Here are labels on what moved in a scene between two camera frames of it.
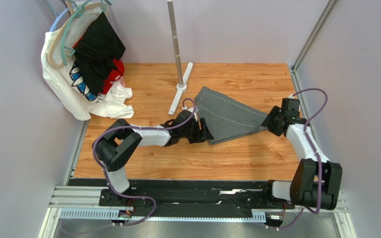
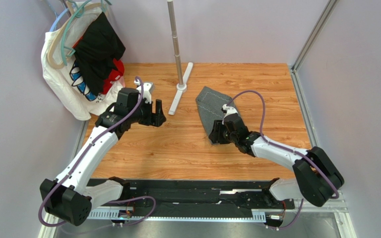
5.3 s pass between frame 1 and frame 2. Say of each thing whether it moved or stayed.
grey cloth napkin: moved
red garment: stayed
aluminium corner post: stayed
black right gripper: moved
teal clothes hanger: stayed
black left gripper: moved
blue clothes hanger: stayed
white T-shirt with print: stayed
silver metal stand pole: stayed
